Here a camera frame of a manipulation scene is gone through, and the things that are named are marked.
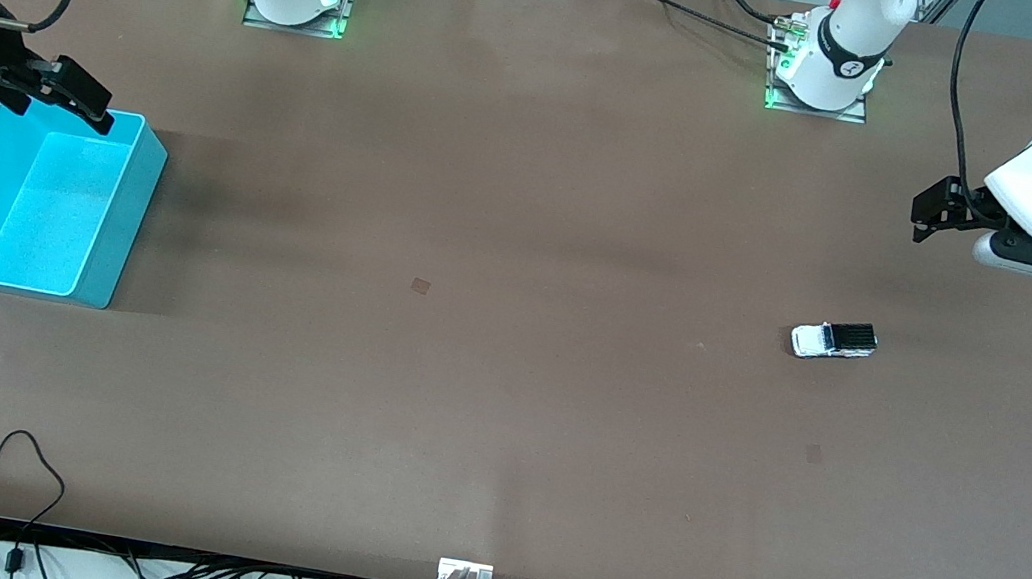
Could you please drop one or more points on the white table edge bracket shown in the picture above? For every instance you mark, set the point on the white table edge bracket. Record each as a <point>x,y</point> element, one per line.
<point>452,568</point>

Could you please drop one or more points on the brown square tape patch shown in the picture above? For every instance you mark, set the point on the brown square tape patch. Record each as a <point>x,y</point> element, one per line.
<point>420,286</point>

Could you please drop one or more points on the white jeep toy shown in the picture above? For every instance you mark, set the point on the white jeep toy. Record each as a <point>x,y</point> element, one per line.
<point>832,341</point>

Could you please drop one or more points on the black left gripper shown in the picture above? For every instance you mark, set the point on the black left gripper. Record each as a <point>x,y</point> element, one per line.
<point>954,204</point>

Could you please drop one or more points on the turquoise plastic bin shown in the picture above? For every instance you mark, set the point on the turquoise plastic bin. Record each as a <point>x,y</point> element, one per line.
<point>53,204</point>

